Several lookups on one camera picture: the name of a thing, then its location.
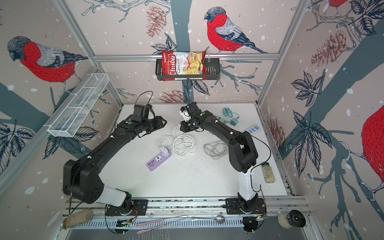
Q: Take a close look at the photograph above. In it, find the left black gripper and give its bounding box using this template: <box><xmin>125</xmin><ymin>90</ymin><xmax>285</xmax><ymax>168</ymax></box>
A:
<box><xmin>141</xmin><ymin>115</ymin><xmax>168</xmax><ymax>133</ymax></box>

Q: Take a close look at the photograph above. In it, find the white charger adapter with cable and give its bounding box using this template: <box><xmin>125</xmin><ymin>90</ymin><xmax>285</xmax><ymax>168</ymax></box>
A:
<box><xmin>171</xmin><ymin>110</ymin><xmax>191</xmax><ymax>138</ymax></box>

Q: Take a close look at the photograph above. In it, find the small white plug adapter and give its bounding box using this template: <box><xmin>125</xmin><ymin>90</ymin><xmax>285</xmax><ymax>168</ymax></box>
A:
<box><xmin>156</xmin><ymin>135</ymin><xmax>175</xmax><ymax>157</ymax></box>

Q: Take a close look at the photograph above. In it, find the white power strip cable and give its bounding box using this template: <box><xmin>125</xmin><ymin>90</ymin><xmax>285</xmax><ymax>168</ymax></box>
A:
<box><xmin>170</xmin><ymin>134</ymin><xmax>198</xmax><ymax>157</ymax></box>

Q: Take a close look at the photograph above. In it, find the purple power strip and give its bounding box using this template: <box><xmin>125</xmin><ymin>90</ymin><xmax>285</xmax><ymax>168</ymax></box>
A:
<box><xmin>146</xmin><ymin>151</ymin><xmax>172</xmax><ymax>172</ymax></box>

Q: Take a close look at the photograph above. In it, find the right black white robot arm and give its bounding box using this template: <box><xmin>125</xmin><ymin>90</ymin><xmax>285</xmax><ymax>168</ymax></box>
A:
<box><xmin>180</xmin><ymin>102</ymin><xmax>259</xmax><ymax>213</ymax></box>

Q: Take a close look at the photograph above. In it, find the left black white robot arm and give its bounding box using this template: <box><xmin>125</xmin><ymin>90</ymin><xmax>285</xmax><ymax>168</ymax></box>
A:
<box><xmin>63</xmin><ymin>104</ymin><xmax>167</xmax><ymax>214</ymax></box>

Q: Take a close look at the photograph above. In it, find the red Chuba cassava chips bag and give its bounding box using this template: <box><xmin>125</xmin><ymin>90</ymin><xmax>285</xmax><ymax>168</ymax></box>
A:
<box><xmin>162</xmin><ymin>51</ymin><xmax>207</xmax><ymax>81</ymax></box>

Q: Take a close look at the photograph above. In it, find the white blue power strip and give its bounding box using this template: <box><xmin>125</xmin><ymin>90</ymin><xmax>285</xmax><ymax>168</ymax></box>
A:
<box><xmin>246</xmin><ymin>125</ymin><xmax>261</xmax><ymax>135</ymax></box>

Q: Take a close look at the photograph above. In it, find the glass spice jar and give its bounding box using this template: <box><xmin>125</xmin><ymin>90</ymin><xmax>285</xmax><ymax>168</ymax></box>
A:
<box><xmin>262</xmin><ymin>163</ymin><xmax>276</xmax><ymax>184</ymax></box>

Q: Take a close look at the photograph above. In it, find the pink chopsticks pair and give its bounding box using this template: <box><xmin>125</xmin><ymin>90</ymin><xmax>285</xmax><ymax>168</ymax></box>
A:
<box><xmin>136</xmin><ymin>215</ymin><xmax>188</xmax><ymax>235</ymax></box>

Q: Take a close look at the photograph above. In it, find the metal spoon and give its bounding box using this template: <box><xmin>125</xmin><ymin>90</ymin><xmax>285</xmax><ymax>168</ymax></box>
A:
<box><xmin>191</xmin><ymin>215</ymin><xmax>226</xmax><ymax>224</ymax></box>

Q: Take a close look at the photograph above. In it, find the black white tape roll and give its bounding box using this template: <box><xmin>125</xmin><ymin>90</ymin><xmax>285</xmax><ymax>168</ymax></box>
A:
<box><xmin>278</xmin><ymin>210</ymin><xmax>307</xmax><ymax>229</ymax></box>

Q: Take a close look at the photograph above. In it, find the green charger cable bundle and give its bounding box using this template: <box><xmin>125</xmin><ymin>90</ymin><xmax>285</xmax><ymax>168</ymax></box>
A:
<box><xmin>218</xmin><ymin>116</ymin><xmax>240</xmax><ymax>127</ymax></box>

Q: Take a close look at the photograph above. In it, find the grey white coiled cable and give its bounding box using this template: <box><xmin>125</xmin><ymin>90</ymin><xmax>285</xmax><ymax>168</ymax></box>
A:
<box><xmin>203</xmin><ymin>140</ymin><xmax>230</xmax><ymax>160</ymax></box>

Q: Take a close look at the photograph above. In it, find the black wall basket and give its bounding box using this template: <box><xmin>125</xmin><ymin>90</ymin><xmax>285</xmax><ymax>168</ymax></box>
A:
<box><xmin>155</xmin><ymin>58</ymin><xmax>221</xmax><ymax>81</ymax></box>

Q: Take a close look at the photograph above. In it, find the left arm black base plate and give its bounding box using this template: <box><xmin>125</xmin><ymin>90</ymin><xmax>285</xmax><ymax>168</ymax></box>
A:
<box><xmin>105</xmin><ymin>199</ymin><xmax>149</xmax><ymax>217</ymax></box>

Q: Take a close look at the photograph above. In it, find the white wire mesh basket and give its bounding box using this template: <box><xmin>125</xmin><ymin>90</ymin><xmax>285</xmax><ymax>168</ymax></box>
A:
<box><xmin>48</xmin><ymin>73</ymin><xmax>110</xmax><ymax>138</ymax></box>

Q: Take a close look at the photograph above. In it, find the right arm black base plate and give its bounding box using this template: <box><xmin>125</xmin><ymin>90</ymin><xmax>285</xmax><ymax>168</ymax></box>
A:
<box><xmin>223</xmin><ymin>198</ymin><xmax>267</xmax><ymax>215</ymax></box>

